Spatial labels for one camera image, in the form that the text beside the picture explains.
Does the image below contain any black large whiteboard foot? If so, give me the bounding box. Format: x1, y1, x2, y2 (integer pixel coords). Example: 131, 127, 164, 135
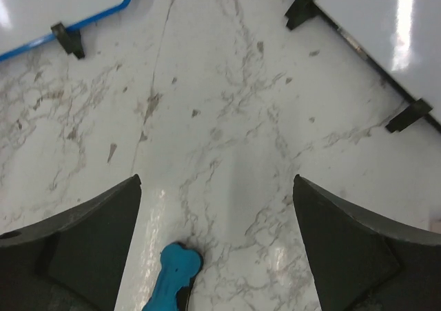
285, 0, 318, 30
385, 99, 433, 133

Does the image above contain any black large whiteboard left foot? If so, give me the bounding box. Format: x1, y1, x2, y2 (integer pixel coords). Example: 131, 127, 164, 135
285, 0, 318, 30

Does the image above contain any blue framed small whiteboard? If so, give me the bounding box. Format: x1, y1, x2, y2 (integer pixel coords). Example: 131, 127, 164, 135
1, 0, 131, 61

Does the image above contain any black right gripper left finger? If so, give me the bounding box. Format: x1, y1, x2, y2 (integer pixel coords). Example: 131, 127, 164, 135
1, 175, 141, 310

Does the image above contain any black framed large whiteboard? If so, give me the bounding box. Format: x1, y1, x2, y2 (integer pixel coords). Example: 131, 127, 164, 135
314, 0, 440, 129

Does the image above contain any blue whiteboard eraser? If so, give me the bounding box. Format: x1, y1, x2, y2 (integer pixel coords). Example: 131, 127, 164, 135
142, 242, 204, 311

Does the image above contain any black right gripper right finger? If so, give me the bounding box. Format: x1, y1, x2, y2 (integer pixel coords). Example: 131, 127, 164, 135
293, 175, 440, 310

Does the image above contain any black small whiteboard stand foot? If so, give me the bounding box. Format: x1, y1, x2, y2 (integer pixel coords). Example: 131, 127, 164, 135
51, 23, 85, 59

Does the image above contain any black large whiteboard right foot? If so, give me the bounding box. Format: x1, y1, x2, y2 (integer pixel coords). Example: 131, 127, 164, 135
385, 99, 433, 133

